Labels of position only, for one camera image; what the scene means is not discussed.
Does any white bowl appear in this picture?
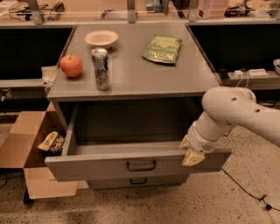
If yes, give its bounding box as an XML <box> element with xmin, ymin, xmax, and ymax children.
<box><xmin>85</xmin><ymin>30</ymin><xmax>118</xmax><ymax>49</ymax></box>

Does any white power strip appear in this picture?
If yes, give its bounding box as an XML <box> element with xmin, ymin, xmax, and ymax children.
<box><xmin>234</xmin><ymin>68</ymin><xmax>269</xmax><ymax>78</ymax></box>

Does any grey drawer cabinet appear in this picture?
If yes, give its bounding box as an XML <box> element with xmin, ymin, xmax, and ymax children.
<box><xmin>46</xmin><ymin>22</ymin><xmax>224</xmax><ymax>191</ymax></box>

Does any green chip bag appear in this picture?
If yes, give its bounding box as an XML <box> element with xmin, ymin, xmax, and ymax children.
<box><xmin>142</xmin><ymin>35</ymin><xmax>182</xmax><ymax>64</ymax></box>

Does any silver drink can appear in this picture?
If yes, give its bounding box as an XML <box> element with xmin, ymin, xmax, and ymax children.
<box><xmin>91</xmin><ymin>47</ymin><xmax>110</xmax><ymax>91</ymax></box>

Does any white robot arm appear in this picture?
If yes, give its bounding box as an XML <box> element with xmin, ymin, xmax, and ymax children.
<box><xmin>180</xmin><ymin>87</ymin><xmax>280</xmax><ymax>166</ymax></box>

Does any pink storage box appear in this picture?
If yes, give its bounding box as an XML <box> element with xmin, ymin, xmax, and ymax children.
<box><xmin>198</xmin><ymin>0</ymin><xmax>229</xmax><ymax>18</ymax></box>

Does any grey bottom drawer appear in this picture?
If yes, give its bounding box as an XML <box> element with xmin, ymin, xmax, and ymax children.
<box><xmin>87</xmin><ymin>174</ymin><xmax>189</xmax><ymax>190</ymax></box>

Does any grey drawer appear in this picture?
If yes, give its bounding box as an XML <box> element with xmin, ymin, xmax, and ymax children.
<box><xmin>45</xmin><ymin>101</ymin><xmax>231</xmax><ymax>181</ymax></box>
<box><xmin>87</xmin><ymin>174</ymin><xmax>189</xmax><ymax>190</ymax></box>

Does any grey top drawer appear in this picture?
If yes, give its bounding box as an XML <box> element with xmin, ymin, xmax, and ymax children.
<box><xmin>45</xmin><ymin>101</ymin><xmax>231</xmax><ymax>181</ymax></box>

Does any black floor cable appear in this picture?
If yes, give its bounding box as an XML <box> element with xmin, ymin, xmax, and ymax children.
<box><xmin>220</xmin><ymin>167</ymin><xmax>280</xmax><ymax>212</ymax></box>

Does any cardboard box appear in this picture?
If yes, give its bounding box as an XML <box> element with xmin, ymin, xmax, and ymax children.
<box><xmin>0</xmin><ymin>111</ymin><xmax>78</xmax><ymax>200</ymax></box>

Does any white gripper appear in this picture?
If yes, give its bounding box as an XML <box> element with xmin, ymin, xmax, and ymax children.
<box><xmin>179</xmin><ymin>122</ymin><xmax>218</xmax><ymax>166</ymax></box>

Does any brown snack bag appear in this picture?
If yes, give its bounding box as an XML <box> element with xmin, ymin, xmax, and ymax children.
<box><xmin>38</xmin><ymin>131</ymin><xmax>65</xmax><ymax>153</ymax></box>

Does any orange apple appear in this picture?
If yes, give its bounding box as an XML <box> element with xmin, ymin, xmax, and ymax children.
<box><xmin>59</xmin><ymin>54</ymin><xmax>83</xmax><ymax>78</ymax></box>

